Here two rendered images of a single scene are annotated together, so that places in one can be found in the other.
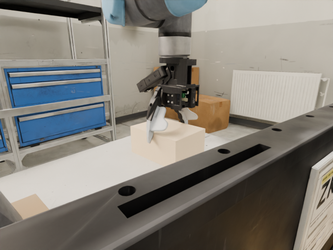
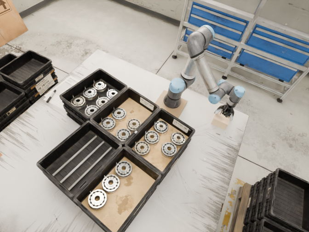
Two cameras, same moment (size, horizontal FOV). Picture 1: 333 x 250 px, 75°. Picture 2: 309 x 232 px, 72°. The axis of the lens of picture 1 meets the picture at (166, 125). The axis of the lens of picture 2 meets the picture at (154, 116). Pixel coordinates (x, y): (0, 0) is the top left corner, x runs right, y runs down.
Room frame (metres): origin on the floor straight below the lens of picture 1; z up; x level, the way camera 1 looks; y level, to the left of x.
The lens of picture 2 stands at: (-0.42, -0.79, 2.11)
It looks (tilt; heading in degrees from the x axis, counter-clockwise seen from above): 54 degrees down; 66
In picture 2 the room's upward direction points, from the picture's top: 11 degrees clockwise
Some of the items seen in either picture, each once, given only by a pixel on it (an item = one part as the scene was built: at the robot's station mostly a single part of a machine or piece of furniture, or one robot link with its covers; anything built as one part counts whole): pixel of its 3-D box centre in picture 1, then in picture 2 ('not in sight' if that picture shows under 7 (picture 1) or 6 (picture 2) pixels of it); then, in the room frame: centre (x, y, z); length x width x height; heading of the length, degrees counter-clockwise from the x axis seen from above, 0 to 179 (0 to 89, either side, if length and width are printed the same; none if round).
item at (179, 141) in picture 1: (167, 140); (221, 117); (0.55, 0.00, 0.74); 0.16 x 0.12 x 0.07; 47
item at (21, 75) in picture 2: not in sight; (33, 81); (-1.05, 1.04, 0.37); 0.40 x 0.30 x 0.45; 47
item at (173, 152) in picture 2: not in sight; (168, 148); (-0.02, -0.24, 0.86); 0.10 x 0.10 x 0.01
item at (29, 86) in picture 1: (65, 102); (273, 55); (1.73, 0.82, 0.60); 0.72 x 0.03 x 0.56; 138
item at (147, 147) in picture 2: not in sight; (142, 147); (-0.19, -0.19, 0.86); 0.10 x 0.10 x 0.01
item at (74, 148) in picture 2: not in sight; (82, 158); (-0.56, -0.19, 0.87); 0.40 x 0.30 x 0.11; 38
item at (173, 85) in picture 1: (176, 84); (228, 108); (0.53, -0.02, 0.89); 0.09 x 0.08 x 0.12; 47
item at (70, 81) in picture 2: not in sight; (66, 91); (-0.67, 0.53, 0.70); 0.33 x 0.23 x 0.01; 48
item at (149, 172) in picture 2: not in sight; (119, 189); (-0.38, -0.43, 0.87); 0.40 x 0.30 x 0.11; 38
